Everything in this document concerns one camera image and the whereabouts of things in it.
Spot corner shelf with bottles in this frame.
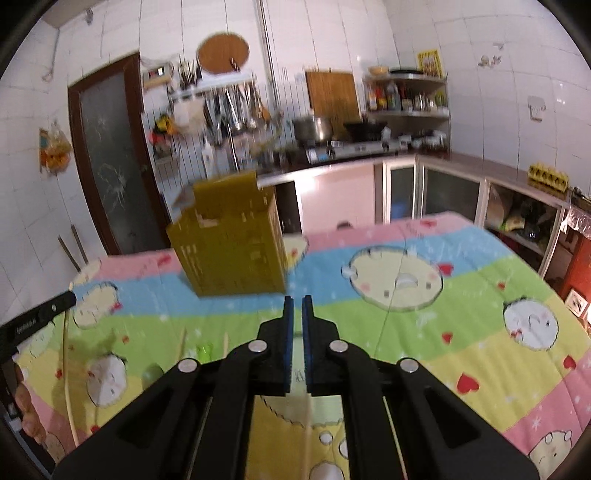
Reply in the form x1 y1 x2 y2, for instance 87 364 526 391
363 67 452 155

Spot gas stove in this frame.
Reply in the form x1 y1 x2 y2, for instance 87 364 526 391
304 140 401 165

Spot wooden sticks against wall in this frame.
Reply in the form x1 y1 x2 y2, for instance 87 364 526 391
57 224 90 273

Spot hanging utensil rack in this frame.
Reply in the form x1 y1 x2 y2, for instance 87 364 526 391
167 71 270 136

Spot yellow perforated utensil holder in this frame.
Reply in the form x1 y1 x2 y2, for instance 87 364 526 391
166 171 287 297

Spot rectangular wooden cutting board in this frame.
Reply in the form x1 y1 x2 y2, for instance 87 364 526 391
304 70 361 141

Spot wooden chopstick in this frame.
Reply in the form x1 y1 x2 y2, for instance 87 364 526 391
177 327 186 362
61 309 80 448
222 332 229 358
294 333 312 480

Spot person's left hand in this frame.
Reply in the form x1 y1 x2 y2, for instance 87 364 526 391
14 365 47 445

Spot yellow egg tray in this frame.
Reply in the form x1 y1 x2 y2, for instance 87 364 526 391
528 163 569 193

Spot steel cooking pot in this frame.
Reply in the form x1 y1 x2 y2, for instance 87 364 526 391
291 115 334 144

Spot black wok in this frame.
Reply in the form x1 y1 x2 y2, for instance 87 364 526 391
344 120 388 143

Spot kitchen counter cabinets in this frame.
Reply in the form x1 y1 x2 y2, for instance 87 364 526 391
259 154 570 276

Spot wall power meter box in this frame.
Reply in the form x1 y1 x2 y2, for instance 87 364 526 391
142 64 172 90

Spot white wall socket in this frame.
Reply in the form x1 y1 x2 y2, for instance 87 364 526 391
527 96 547 122

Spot hanging orange plastic bag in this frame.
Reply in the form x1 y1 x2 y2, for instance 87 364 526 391
38 119 73 175

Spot yellow wall poster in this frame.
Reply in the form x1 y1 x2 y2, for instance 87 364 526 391
416 49 445 78

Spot round wooden cutting board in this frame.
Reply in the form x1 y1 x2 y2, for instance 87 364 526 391
197 33 250 75

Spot dark wooden glass door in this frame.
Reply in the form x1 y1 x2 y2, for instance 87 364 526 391
68 52 170 255

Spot white soap bottle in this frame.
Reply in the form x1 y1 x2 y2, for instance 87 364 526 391
201 137 216 179

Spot colourful cartoon quilt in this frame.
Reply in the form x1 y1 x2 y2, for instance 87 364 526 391
16 213 590 479

